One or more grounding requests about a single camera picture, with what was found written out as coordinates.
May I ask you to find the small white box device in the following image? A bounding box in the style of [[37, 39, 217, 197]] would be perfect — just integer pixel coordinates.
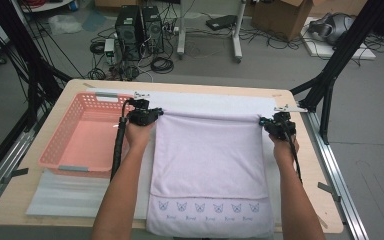
[[103, 38, 116, 65]]

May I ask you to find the person's left hand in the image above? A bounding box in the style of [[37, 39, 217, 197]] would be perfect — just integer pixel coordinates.
[[124, 121, 156, 152]]

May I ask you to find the grey table clamp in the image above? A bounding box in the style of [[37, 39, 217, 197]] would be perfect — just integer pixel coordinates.
[[317, 181, 342, 203], [1, 167, 30, 185]]

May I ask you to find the white metal stand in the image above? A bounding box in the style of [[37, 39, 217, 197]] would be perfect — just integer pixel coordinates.
[[176, 0, 248, 64]]

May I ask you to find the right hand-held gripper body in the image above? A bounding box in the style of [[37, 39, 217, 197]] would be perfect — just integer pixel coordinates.
[[265, 104, 309, 142]]

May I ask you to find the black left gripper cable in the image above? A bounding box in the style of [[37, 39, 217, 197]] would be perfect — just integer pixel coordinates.
[[109, 99, 135, 183]]

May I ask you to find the grey rounded device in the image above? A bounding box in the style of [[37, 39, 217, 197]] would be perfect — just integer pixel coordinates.
[[308, 12, 356, 46]]

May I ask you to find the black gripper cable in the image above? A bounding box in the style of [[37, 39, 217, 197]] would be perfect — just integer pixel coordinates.
[[281, 114, 304, 185], [109, 99, 135, 183]]

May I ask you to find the large open cardboard box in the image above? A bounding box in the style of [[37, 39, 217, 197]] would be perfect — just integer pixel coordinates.
[[251, 0, 314, 42]]

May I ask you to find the clear plastic bag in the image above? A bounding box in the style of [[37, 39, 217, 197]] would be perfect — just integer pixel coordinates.
[[48, 13, 84, 36]]

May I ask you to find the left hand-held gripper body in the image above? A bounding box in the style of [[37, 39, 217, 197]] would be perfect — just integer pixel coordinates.
[[125, 92, 164, 127]]

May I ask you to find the coil of black cable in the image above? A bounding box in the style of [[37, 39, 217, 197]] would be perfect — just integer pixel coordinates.
[[150, 56, 175, 75]]

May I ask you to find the person's right hand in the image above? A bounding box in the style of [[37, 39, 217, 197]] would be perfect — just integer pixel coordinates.
[[269, 133, 300, 165]]

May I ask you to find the brown cardboard box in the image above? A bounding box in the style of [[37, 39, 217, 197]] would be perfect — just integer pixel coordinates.
[[313, 0, 369, 17], [94, 0, 138, 8]]

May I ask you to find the aluminium rail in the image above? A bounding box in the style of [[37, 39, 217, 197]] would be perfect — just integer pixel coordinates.
[[298, 106, 369, 240], [0, 128, 36, 218]]

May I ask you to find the pink plastic basket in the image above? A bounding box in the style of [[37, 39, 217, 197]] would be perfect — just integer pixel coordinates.
[[37, 91, 137, 179]]

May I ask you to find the black computer tower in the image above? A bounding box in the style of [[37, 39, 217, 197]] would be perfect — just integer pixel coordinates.
[[114, 4, 144, 63], [141, 5, 165, 54]]

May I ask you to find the white foam pad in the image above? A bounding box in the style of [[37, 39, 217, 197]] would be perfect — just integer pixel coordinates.
[[25, 169, 138, 219]]

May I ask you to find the black frame strut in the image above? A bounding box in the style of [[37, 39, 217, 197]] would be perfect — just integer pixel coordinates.
[[0, 0, 73, 133], [289, 0, 384, 146]]

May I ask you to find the lavender printed towel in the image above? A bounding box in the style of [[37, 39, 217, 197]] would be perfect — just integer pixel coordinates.
[[145, 109, 276, 239]]

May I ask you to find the white round table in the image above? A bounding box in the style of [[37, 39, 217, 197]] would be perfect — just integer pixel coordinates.
[[19, 0, 74, 14]]

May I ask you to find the white floor board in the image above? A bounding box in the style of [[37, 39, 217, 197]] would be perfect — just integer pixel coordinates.
[[300, 16, 378, 61]]

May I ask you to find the black flat device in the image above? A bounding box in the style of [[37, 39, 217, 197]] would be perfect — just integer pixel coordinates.
[[205, 14, 239, 32]]

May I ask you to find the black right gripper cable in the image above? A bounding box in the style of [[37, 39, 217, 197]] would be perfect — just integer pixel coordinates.
[[281, 114, 304, 185]]

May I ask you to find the white grid mat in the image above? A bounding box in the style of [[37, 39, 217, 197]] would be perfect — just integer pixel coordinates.
[[86, 88, 310, 225]]

